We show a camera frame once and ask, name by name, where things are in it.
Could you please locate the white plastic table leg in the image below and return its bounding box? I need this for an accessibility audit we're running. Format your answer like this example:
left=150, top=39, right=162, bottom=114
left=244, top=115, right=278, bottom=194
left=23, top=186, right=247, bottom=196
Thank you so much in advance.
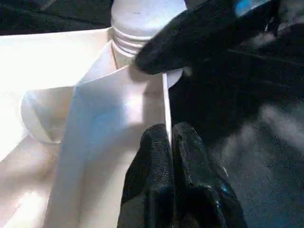
left=110, top=0, right=188, bottom=68

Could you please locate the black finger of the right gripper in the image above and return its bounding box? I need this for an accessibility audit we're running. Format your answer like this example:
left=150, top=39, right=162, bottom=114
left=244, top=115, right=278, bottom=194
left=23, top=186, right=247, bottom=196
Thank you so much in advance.
left=134, top=0, right=243, bottom=76

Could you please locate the white plastic table top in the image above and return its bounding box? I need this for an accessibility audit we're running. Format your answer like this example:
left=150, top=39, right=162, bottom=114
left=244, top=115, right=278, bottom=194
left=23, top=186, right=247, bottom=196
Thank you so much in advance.
left=0, top=26, right=190, bottom=228

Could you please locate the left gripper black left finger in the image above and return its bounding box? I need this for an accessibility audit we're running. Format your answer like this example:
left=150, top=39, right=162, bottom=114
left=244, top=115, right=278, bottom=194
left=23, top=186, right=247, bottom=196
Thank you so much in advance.
left=117, top=123, right=176, bottom=228

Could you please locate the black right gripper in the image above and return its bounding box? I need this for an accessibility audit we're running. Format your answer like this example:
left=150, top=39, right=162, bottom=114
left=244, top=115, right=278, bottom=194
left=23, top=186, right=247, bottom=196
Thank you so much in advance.
left=234, top=0, right=285, bottom=36

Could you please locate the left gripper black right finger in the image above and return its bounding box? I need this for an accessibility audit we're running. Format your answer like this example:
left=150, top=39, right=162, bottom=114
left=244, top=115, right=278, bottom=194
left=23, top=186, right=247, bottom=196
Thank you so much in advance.
left=172, top=122, right=247, bottom=228

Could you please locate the black mat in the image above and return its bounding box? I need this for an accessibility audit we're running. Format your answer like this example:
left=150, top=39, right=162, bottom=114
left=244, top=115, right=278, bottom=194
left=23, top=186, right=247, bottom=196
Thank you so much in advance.
left=0, top=0, right=304, bottom=228

